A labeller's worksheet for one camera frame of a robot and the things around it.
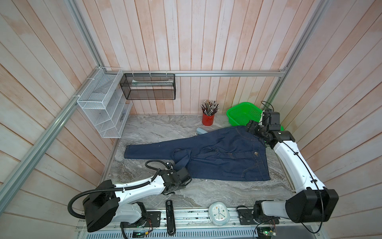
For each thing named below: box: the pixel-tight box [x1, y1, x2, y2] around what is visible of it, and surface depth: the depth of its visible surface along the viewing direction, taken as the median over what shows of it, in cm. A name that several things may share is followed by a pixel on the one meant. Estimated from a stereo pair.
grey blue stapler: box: [195, 126, 209, 135], surface depth 106 cm
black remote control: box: [165, 199, 177, 237], surface depth 72 cm
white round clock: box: [208, 201, 231, 227], surface depth 74 cm
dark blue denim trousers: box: [123, 125, 272, 182], surface depth 97 cm
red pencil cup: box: [201, 111, 215, 126], surface depth 116 cm
